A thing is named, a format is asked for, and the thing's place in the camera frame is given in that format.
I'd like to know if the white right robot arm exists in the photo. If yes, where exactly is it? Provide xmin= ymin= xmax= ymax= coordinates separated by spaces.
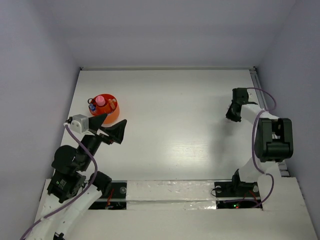
xmin=225 ymin=87 xmax=294 ymax=196

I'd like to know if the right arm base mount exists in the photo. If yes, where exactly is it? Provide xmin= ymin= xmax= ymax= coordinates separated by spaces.
xmin=210 ymin=169 xmax=262 ymax=209

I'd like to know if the orange highlighter pen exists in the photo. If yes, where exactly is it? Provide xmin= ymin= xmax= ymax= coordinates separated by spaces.
xmin=108 ymin=99 xmax=116 ymax=111

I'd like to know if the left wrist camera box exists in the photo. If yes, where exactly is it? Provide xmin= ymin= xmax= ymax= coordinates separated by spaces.
xmin=63 ymin=114 xmax=89 ymax=134

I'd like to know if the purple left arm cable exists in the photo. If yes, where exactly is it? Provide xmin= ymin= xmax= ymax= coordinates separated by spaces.
xmin=19 ymin=123 xmax=98 ymax=240

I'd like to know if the pink cap crayon bottle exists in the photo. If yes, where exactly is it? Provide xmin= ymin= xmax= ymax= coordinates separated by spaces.
xmin=95 ymin=95 xmax=106 ymax=107

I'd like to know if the orange round desk organizer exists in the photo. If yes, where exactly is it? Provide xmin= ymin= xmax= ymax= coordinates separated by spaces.
xmin=88 ymin=93 xmax=120 ymax=125

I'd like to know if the clear glue bottle blue cap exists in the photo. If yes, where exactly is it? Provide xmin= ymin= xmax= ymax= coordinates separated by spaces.
xmin=89 ymin=103 xmax=96 ymax=112

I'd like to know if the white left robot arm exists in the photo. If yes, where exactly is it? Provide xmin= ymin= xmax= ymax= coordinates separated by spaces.
xmin=21 ymin=113 xmax=127 ymax=240

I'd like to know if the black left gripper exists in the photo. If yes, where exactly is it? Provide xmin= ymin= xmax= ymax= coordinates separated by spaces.
xmin=79 ymin=112 xmax=128 ymax=170

